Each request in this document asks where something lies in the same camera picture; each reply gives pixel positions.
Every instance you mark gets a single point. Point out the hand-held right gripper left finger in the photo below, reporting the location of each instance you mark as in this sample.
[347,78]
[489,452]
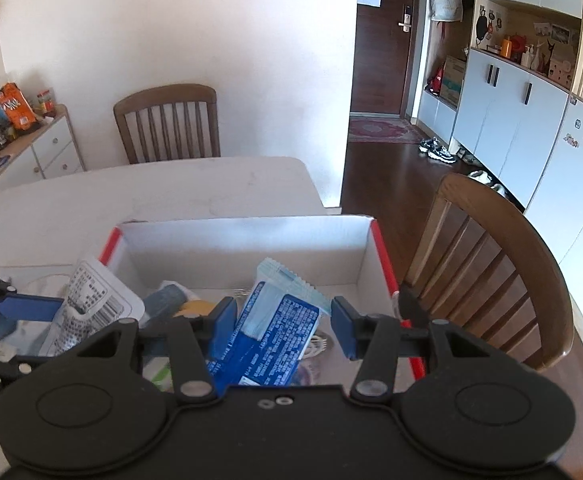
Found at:
[223,327]

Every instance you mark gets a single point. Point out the grey wall cabinet unit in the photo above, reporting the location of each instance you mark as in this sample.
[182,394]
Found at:
[521,100]

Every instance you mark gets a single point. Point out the orange bottle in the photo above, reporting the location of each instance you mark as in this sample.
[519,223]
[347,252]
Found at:
[507,47]

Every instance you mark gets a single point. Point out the red cardboard box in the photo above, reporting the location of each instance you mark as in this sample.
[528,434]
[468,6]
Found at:
[251,250]

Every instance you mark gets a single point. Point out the small glass jar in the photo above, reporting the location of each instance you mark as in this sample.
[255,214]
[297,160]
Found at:
[45,102]

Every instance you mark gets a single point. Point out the white tote bag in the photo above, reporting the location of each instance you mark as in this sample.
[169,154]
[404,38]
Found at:
[446,6]

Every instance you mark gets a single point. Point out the white sideboard cabinet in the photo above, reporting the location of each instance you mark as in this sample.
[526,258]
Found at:
[46,152]

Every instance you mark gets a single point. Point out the patterned red rug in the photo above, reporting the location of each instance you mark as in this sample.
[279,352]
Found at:
[381,130]

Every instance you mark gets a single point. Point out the red bag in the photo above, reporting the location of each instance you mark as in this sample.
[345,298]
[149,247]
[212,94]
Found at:
[436,80]

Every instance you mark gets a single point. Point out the white marble desktop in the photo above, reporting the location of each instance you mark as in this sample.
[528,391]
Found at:
[171,190]

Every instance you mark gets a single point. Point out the brown wooden chair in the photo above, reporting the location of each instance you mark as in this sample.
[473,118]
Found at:
[511,260]
[169,120]

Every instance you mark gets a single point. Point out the pair of sneakers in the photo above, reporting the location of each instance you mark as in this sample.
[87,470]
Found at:
[436,150]

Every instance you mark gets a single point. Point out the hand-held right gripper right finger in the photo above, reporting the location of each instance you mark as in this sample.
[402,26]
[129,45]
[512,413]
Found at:
[344,327]

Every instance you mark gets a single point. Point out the orange snack bag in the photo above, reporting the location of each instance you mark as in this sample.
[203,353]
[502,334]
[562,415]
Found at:
[15,107]

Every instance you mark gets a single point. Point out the dark wooden door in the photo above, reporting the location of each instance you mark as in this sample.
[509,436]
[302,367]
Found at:
[381,35]

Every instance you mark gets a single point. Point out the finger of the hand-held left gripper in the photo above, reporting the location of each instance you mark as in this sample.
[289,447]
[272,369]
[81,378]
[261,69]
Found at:
[1,367]
[26,307]

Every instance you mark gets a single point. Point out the blue snack packet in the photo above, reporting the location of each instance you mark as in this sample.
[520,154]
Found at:
[271,330]

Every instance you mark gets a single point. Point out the white slippers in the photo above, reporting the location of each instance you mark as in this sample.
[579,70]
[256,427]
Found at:
[486,182]

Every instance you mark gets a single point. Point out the white printed packet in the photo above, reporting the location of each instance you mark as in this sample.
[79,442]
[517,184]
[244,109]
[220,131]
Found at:
[91,300]

